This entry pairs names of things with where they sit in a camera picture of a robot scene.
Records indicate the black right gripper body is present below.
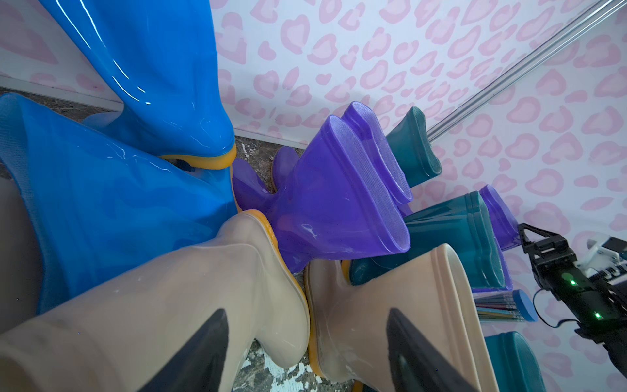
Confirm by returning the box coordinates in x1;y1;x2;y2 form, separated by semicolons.
518;222;627;344

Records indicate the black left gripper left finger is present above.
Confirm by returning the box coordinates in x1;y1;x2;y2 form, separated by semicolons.
141;309;229;391

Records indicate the beige rain boot lying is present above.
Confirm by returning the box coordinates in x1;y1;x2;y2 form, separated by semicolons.
1;210;310;391

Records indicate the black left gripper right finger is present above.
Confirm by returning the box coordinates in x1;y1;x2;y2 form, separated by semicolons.
386;308;476;392

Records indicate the blue rain boot lying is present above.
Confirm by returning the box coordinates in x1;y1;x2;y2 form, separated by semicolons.
1;93;237;313

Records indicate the aluminium corner post right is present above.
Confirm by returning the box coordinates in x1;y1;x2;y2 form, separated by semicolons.
428;0;626;143

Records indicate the beige rain boot upright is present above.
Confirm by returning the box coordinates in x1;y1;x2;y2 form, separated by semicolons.
305;244;498;391

